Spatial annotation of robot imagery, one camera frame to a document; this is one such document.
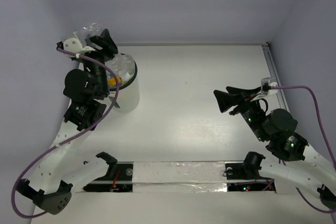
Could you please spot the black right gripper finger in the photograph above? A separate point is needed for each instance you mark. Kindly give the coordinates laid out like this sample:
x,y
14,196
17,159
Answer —
x,y
243,92
226,100

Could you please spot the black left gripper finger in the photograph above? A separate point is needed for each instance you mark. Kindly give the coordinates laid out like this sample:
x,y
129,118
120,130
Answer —
x,y
90,41
108,44

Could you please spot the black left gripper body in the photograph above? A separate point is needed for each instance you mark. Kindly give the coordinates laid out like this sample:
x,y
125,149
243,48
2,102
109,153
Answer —
x,y
95,53

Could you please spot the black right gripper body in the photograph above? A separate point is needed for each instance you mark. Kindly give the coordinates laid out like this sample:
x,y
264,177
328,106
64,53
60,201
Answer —
x,y
252,114

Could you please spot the orange-label bottle yellow cap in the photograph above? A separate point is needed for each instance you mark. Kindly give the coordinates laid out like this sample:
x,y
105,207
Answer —
x,y
112,82

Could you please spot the green-white label clear bottle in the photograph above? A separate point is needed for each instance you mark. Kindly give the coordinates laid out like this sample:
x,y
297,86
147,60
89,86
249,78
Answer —
x,y
127,67

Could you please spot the clear unlabelled plastic bottle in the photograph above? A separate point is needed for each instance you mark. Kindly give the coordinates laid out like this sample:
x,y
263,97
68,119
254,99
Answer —
x,y
95,29

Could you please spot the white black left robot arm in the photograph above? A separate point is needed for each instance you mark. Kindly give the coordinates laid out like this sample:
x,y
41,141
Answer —
x,y
50,186

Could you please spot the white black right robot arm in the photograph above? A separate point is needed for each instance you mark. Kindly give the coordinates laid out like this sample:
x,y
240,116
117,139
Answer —
x,y
300,164

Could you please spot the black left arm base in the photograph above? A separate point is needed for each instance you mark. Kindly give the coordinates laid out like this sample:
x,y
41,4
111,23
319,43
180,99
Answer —
x,y
117,180

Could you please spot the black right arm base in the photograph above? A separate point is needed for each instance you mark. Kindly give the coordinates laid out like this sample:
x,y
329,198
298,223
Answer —
x,y
244,176

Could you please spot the white bin with black rim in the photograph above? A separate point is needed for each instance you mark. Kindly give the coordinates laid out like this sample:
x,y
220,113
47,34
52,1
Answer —
x,y
129,94

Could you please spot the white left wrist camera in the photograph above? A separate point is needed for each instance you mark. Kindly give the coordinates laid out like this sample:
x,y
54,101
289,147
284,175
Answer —
x,y
73,44

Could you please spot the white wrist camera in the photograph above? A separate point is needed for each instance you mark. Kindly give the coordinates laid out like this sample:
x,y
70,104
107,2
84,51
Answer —
x,y
265,88
73,44

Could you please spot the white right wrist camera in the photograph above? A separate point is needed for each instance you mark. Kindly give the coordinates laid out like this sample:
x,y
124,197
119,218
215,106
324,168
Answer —
x,y
265,88

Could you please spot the aluminium rail on right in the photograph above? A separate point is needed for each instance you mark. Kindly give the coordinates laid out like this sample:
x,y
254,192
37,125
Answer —
x,y
274,74

